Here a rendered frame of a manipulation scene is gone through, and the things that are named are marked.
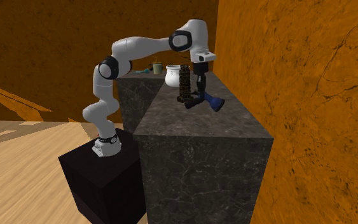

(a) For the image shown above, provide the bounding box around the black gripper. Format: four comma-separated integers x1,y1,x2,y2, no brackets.
192,62,210,97

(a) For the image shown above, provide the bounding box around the white round pot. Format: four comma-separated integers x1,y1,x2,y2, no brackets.
165,64,182,88

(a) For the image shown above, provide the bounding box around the dark leaning tower figure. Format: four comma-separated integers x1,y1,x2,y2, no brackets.
176,64,195,104

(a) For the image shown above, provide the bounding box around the dark marble counter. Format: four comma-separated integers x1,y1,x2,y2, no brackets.
115,69,275,224

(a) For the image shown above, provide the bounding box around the blue and black hand tool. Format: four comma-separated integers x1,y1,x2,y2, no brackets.
184,92,226,113

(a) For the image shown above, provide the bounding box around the black robot stand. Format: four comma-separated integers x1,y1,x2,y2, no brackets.
58,127,148,224

